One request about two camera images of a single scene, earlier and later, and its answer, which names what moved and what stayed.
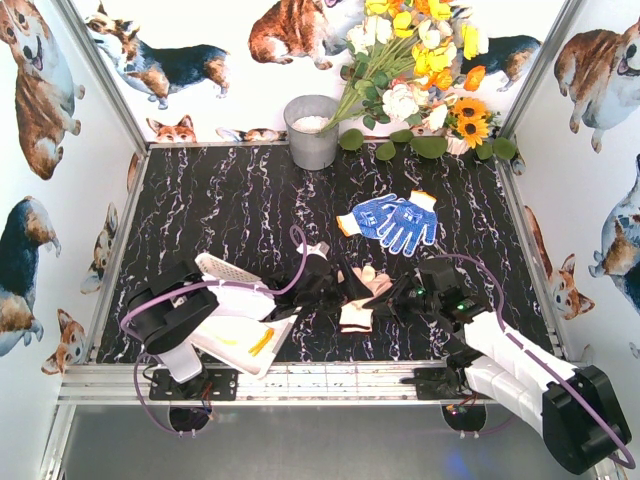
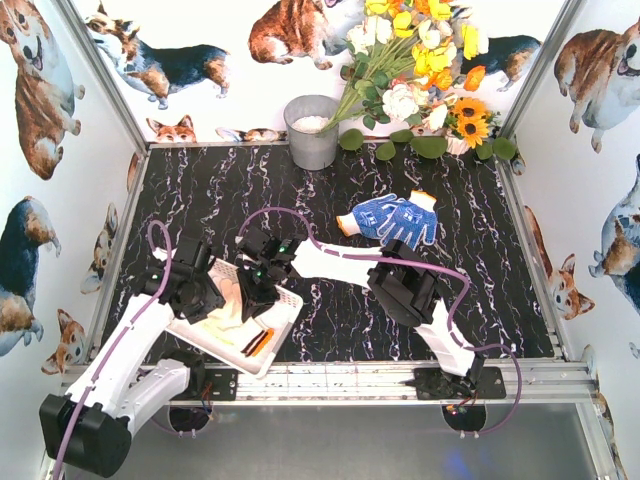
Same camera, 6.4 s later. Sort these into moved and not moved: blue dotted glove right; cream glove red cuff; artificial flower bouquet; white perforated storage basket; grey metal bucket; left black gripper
Moved: cream glove red cuff; left black gripper
Not moved: grey metal bucket; blue dotted glove right; artificial flower bouquet; white perforated storage basket
